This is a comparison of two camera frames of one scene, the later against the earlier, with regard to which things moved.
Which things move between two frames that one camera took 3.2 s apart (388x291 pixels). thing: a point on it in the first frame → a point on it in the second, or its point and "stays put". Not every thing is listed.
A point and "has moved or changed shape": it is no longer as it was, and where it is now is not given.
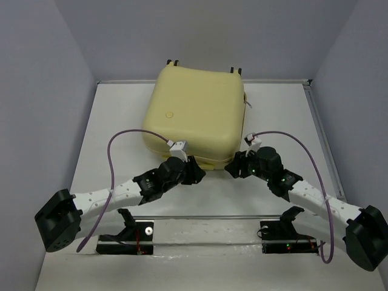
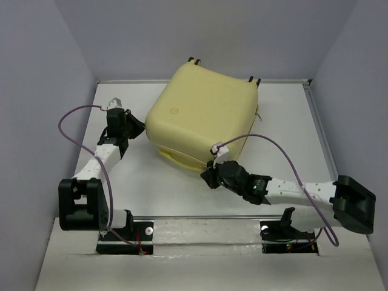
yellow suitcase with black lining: [202, 111] has moved or changed shape
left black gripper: [194, 173] → [140, 126]
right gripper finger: [237, 167] → [211, 176]
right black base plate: [280, 236] stays put
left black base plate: [136, 239] stays put
